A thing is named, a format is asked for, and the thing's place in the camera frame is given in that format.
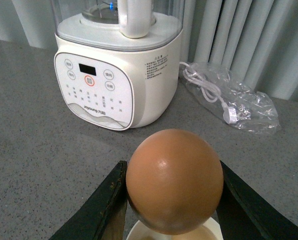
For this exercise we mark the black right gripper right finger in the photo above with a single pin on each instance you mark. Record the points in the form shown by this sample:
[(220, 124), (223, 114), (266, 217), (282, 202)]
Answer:
[(244, 215)]

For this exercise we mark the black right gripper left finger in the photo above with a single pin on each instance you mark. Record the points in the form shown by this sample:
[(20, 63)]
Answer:
[(102, 216)]

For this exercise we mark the brown egg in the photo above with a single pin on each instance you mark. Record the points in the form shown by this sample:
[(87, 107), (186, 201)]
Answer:
[(174, 181)]

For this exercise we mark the white ceramic bowl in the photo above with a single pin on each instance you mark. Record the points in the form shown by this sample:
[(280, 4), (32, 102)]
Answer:
[(210, 230)]

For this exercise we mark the clear plastic bag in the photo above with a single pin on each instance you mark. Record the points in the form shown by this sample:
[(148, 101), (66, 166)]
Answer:
[(219, 91)]

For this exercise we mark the white Joyoung blender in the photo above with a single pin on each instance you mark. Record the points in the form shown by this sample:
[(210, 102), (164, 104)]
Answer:
[(117, 61)]

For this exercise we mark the grey curtain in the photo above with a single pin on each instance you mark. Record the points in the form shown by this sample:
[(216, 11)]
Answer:
[(256, 39)]

